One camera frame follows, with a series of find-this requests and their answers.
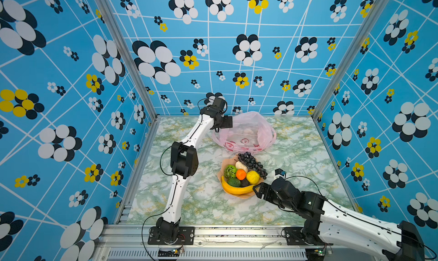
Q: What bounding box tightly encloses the right corner aluminium post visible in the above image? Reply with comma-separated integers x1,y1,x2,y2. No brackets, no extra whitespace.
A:
312,0,389,121

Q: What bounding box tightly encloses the yellow lemon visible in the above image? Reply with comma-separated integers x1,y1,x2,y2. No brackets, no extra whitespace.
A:
246,171,260,185

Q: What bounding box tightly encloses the black grape bunch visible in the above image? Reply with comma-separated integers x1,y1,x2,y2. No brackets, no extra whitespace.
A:
238,152,268,180

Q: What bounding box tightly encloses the corner aluminium post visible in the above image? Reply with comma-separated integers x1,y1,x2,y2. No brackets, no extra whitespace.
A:
312,0,389,121
95,0,157,123

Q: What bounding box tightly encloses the left corner aluminium post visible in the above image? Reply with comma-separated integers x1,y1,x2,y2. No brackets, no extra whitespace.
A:
95,0,157,123

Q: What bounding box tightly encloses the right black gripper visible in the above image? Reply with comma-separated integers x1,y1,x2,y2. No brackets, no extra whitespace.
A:
251,182,295,213

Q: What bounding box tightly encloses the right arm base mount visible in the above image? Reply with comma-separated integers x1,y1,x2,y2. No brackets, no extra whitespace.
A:
281,227,324,246

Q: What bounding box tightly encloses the pink wavy plate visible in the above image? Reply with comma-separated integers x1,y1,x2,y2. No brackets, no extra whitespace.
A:
217,152,268,199

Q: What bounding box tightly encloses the yellow banana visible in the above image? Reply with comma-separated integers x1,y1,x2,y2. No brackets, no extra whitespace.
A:
221,176,254,196

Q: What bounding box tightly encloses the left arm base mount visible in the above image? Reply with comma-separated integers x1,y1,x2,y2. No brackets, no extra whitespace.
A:
147,226,195,246

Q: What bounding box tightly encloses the aluminium front rail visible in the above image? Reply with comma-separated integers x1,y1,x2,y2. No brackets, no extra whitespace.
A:
92,225,375,261

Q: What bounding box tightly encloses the pink plastic bag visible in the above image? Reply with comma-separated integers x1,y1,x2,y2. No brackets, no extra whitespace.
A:
212,111,277,154

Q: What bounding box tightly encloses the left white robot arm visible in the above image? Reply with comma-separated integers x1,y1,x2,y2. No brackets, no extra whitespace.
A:
156,98,233,242

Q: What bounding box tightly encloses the beige pear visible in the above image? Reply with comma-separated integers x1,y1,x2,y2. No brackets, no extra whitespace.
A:
235,161,248,173

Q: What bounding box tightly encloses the light green lime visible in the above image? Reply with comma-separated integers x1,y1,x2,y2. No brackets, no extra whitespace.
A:
227,178,240,188

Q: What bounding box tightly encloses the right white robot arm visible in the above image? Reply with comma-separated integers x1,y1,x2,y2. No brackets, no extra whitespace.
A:
253,177,426,261

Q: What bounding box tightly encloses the green kiwi fruit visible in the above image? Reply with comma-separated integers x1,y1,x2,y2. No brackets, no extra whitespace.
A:
224,165,237,180

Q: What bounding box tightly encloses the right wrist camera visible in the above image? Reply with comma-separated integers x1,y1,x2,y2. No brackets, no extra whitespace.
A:
274,168,286,179

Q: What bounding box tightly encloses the orange tangerine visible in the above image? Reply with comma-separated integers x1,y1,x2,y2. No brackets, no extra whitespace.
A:
236,169,246,181

